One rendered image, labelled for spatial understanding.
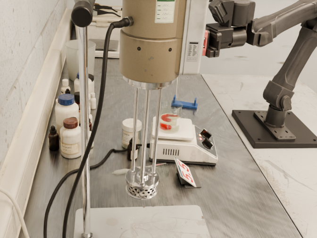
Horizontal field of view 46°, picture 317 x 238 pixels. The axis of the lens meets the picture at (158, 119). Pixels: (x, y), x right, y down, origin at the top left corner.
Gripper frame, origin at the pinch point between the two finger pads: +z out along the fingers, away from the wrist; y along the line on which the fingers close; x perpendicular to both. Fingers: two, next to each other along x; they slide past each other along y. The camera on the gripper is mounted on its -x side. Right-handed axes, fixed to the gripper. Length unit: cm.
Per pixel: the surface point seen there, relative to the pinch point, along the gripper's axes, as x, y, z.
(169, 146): 28.1, 4.6, 4.1
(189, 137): 25.4, 6.5, -1.0
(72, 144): 28.0, -7.1, 28.9
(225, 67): 65, -118, -108
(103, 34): 30, -110, -16
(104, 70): -11, 36, 33
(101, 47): 30, -92, -9
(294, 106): 37, -13, -63
